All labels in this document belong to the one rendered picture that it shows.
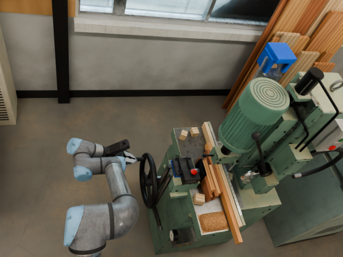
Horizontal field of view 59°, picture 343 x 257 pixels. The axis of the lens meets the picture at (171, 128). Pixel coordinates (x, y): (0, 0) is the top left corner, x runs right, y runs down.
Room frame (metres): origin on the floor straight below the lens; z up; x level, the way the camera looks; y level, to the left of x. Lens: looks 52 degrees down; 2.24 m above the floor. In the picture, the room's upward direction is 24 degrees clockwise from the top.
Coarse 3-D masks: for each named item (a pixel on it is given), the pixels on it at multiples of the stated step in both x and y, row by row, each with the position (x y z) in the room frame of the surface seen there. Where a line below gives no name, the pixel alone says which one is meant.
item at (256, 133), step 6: (258, 132) 0.77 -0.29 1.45; (252, 138) 0.75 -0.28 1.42; (258, 138) 0.75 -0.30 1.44; (258, 144) 0.78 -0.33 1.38; (258, 150) 0.80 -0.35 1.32; (258, 168) 0.88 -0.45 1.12; (264, 168) 0.87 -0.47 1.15; (270, 168) 0.88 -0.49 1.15; (264, 174) 0.86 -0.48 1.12; (270, 174) 0.88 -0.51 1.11
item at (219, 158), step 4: (212, 148) 0.93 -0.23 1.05; (216, 148) 0.92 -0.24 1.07; (212, 152) 0.91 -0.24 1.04; (216, 152) 0.90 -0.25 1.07; (220, 152) 0.91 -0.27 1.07; (232, 152) 0.94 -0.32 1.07; (216, 156) 0.88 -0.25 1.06; (220, 156) 0.89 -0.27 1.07; (224, 156) 0.90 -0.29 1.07; (228, 156) 0.91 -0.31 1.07; (232, 156) 0.92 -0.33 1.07; (236, 156) 0.93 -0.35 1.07; (240, 156) 0.94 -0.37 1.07; (212, 160) 0.89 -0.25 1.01; (216, 160) 0.87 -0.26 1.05; (220, 160) 0.88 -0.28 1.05; (224, 160) 0.90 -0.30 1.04; (228, 160) 0.91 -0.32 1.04; (232, 160) 0.92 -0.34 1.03
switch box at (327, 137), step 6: (336, 120) 0.97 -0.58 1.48; (342, 120) 0.99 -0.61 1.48; (330, 126) 0.97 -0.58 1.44; (336, 126) 0.95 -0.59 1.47; (342, 126) 0.95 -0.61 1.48; (324, 132) 0.97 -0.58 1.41; (330, 132) 0.95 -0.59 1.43; (336, 132) 0.94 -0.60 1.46; (342, 132) 0.93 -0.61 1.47; (318, 138) 0.96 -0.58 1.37; (324, 138) 0.95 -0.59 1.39; (330, 138) 0.93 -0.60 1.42; (336, 138) 0.94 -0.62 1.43; (318, 144) 0.94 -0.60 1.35; (324, 144) 0.93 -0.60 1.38; (330, 144) 0.94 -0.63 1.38; (336, 144) 0.96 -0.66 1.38; (318, 150) 0.93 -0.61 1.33; (324, 150) 0.95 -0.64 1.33
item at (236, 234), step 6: (210, 144) 1.03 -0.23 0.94; (210, 150) 0.99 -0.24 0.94; (222, 180) 0.85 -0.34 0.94; (222, 186) 0.82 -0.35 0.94; (222, 198) 0.77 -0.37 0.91; (228, 198) 0.77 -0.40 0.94; (228, 204) 0.74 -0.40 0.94; (228, 210) 0.71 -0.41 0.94; (228, 216) 0.69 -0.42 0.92; (234, 216) 0.69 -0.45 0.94; (234, 222) 0.66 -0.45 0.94; (234, 228) 0.64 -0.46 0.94; (234, 234) 0.62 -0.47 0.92; (234, 240) 0.60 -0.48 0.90; (240, 240) 0.59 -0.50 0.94
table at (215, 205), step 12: (180, 132) 1.06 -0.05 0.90; (180, 144) 0.98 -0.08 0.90; (192, 144) 1.01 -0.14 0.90; (204, 144) 1.05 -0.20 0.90; (180, 156) 0.91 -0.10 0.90; (192, 156) 0.94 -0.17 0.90; (168, 192) 0.71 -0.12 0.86; (180, 192) 0.73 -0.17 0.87; (192, 192) 0.74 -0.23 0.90; (192, 204) 0.68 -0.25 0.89; (204, 204) 0.70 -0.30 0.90; (216, 204) 0.73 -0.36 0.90; (192, 216) 0.64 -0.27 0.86
